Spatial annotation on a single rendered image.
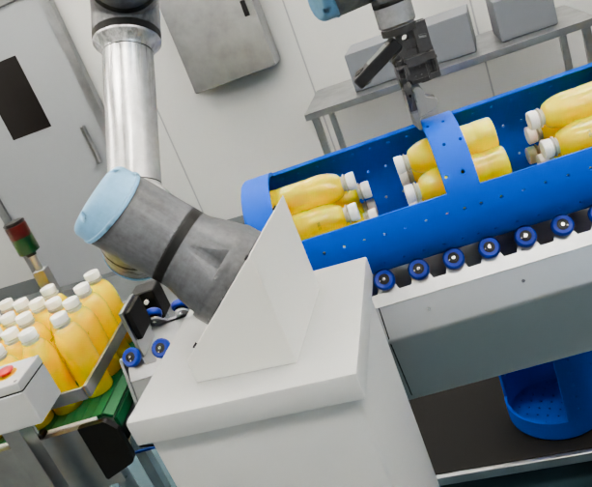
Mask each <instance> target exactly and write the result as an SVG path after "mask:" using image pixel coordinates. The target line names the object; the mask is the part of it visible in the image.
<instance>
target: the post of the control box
mask: <svg viewBox="0 0 592 487"><path fill-rule="evenodd" d="M2 436H3V438H4V439H5V441H6V442H7V444H8V445H9V447H10V448H11V450H12V451H13V453H14V455H15V456H16V458H17V459H18V461H19V462H20V464H21V465H22V467H23V468H24V470H25V471H26V472H27V474H28V475H29V477H30V478H31V480H32V481H33V483H34V484H35V486H36V487H70V486H69V484H68V483H67V481H66V480H65V479H64V477H63V476H62V474H61V473H60V471H59V469H58V468H57V466H56V465H55V463H54V462H53V460H52V458H51V457H50V455H49V454H48V452H47V451H46V449H45V447H44V446H43V444H42V442H41V441H40V439H39V437H38V436H37V434H36V433H35V431H34V429H33V428H32V426H30V427H26V428H23V429H19V430H16V431H13V432H10V433H7V434H3V435H2Z"/></svg>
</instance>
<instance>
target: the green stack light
mask: <svg viewBox="0 0 592 487"><path fill-rule="evenodd" d="M12 245H13V246H14V249H15V251H16V252H17V254H18V256H19V257H23V256H26V255H29V254H31V253H33V252H35V251H36V250H38V249H39V248H40V245H39V243H38V242H37V240H36V238H35V236H34V235H33V233H31V234H30V235H28V236H27V237H25V238H23V239H21V240H18V241H16V242H12Z"/></svg>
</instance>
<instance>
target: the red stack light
mask: <svg viewBox="0 0 592 487"><path fill-rule="evenodd" d="M4 231H5V232H6V234H7V236H8V237H9V239H10V241H11V242H16V241H18V240H21V239H23V238H25V237H27V236H28V235H30V234H31V233H32V231H31V229H30V227H29V225H28V224H27V222H26V220H24V221H23V222H22V223H20V224H18V225H16V226H15V227H13V228H10V229H5V230H4Z"/></svg>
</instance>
